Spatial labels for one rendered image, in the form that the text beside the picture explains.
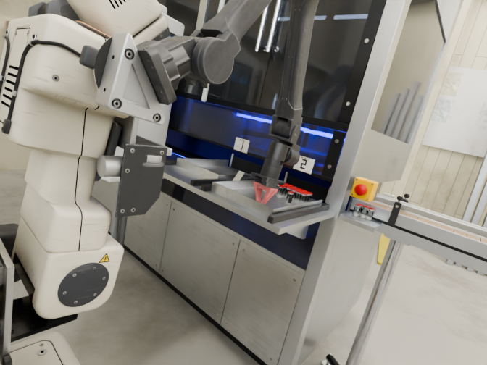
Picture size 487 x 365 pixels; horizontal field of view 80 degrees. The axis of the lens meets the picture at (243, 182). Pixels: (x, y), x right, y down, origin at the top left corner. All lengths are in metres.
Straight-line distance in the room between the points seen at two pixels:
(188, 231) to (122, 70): 1.30
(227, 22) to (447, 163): 4.38
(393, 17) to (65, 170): 1.07
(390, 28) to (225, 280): 1.28
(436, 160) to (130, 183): 4.43
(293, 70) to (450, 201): 4.20
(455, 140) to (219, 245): 3.84
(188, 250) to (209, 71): 1.31
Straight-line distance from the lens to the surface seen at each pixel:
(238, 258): 1.47
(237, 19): 0.63
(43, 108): 0.63
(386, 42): 1.19
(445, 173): 4.80
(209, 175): 1.17
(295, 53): 0.83
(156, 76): 0.49
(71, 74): 0.57
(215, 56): 0.56
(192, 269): 1.73
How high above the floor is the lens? 1.15
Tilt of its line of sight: 12 degrees down
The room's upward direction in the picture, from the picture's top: 13 degrees clockwise
